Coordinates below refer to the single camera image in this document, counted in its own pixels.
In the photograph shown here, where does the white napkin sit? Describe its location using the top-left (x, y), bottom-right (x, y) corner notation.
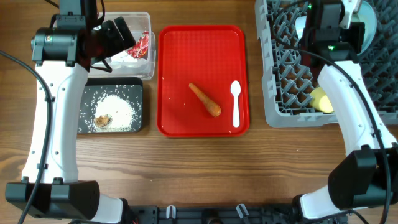
top-left (110, 51), bottom-right (138, 63)

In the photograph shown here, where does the light blue bowl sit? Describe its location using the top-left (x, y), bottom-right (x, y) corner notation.
top-left (295, 16), bottom-right (307, 39)

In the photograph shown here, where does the red snack wrapper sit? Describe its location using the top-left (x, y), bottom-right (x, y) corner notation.
top-left (127, 31), bottom-right (149, 59)

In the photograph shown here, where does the light blue plate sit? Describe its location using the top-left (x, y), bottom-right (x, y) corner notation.
top-left (351, 1), bottom-right (377, 55)

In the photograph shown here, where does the yellow cup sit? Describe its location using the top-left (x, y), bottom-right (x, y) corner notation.
top-left (310, 86), bottom-right (334, 114)

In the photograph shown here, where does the white rice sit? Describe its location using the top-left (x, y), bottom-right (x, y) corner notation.
top-left (79, 83), bottom-right (143, 133)

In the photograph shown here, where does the brown food scrap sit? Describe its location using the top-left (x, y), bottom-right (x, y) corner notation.
top-left (93, 115), bottom-right (111, 128)

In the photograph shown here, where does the white plastic spoon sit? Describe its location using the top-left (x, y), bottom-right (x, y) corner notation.
top-left (230, 80), bottom-right (241, 128)

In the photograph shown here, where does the orange carrot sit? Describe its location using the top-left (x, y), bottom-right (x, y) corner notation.
top-left (188, 83), bottom-right (221, 117)

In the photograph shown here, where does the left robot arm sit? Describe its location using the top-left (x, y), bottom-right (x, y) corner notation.
top-left (6, 0), bottom-right (139, 223)

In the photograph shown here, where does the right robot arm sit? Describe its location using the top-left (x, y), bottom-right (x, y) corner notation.
top-left (300, 0), bottom-right (397, 220)

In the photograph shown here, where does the grey dishwasher rack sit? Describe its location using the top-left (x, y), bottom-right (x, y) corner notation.
top-left (254, 0), bottom-right (397, 128)

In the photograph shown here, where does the black waste tray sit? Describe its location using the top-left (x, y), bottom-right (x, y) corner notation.
top-left (77, 77), bottom-right (144, 135)

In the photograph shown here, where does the clear plastic bin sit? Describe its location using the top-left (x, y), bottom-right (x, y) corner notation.
top-left (47, 11), bottom-right (157, 81)

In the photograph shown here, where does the red serving tray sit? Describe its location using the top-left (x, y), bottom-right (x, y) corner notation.
top-left (157, 25), bottom-right (250, 138)

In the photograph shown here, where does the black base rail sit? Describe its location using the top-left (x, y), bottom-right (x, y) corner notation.
top-left (131, 203), bottom-right (348, 224)

